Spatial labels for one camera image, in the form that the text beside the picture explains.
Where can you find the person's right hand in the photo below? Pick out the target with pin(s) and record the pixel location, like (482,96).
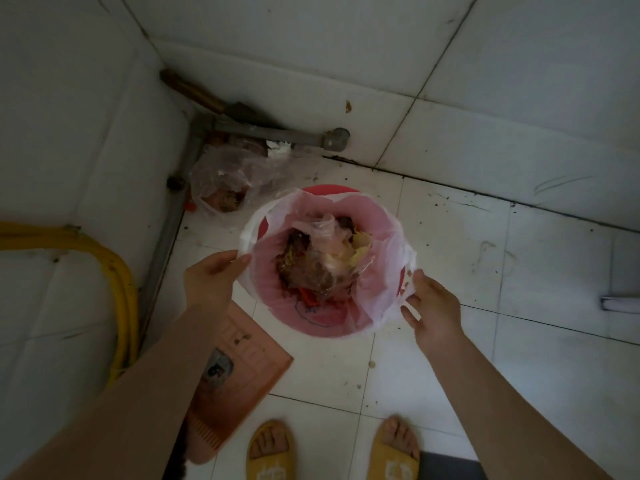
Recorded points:
(437,314)

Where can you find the person's left hand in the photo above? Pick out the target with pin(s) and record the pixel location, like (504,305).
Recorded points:
(210,284)

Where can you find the person's left thumb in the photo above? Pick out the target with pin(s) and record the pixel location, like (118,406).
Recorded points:
(234,261)

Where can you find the person's right thumb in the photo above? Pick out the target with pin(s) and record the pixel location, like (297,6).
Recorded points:
(410,317)

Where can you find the white plastic bin bag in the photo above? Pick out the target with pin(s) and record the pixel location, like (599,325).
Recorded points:
(380,274)

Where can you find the person's left forearm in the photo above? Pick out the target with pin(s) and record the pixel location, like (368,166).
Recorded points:
(125,399)

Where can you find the person's right forearm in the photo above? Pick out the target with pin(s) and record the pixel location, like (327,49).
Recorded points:
(500,409)

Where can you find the grey vertical pipe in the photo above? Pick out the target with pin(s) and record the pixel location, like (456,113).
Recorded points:
(170,234)

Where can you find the clear plastic bag with scraps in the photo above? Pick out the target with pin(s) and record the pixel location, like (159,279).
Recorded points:
(225,179)

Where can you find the red plastic trash bin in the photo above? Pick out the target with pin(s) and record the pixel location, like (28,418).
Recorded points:
(327,322)

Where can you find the food waste garbage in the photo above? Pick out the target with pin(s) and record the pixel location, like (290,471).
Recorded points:
(320,264)

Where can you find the orange plastic dustpan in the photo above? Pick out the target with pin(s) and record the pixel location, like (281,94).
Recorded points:
(245,374)

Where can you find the person's right foot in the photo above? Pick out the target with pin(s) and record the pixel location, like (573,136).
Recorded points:
(400,434)

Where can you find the person's foot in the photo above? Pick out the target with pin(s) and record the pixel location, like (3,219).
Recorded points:
(271,439)
(400,434)

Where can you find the white crumpled paper scrap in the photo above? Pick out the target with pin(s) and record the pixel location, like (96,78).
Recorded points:
(278,148)

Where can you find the grey horizontal pipe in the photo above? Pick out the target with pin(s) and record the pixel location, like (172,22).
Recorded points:
(280,133)

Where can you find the yellow slipper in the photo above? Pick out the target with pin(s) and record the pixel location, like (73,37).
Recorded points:
(272,467)
(392,467)

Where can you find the dark grey mat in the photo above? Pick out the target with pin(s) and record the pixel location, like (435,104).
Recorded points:
(450,468)

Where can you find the rusty brown pipe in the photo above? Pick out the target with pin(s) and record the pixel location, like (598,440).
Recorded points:
(200,94)

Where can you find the person's left foot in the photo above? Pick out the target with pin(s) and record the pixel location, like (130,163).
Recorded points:
(271,439)

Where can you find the white tube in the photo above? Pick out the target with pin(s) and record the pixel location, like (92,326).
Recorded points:
(622,304)

